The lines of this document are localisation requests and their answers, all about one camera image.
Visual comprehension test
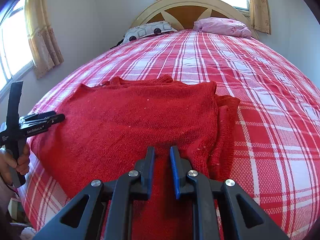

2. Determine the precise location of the red knitted sweater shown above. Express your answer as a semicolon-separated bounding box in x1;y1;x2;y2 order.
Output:
30;75;240;239

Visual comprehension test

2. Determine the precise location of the pink sleeved left forearm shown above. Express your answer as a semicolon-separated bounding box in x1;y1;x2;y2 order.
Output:
0;178;16;214

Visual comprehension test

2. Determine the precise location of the person left hand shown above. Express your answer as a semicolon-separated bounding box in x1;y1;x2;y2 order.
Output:
0;143;30;185

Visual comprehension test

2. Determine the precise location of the side window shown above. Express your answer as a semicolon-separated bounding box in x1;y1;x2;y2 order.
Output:
1;0;34;98

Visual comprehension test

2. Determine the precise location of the beige side window curtain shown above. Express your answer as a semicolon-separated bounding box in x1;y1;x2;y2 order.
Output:
24;0;64;79

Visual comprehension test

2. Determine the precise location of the black item beside bed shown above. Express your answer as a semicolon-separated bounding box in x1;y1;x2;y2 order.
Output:
110;39;124;49

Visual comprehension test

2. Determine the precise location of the pink pillow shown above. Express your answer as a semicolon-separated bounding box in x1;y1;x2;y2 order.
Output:
193;17;252;38

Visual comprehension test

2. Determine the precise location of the white black patterned pillow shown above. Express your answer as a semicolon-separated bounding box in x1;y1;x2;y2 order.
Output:
123;21;177;44

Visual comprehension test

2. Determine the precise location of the cream wooden headboard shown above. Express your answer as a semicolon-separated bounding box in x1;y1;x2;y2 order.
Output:
131;0;251;30

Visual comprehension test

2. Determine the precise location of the yellow curtain right panel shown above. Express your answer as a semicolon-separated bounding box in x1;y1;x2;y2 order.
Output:
249;0;271;35

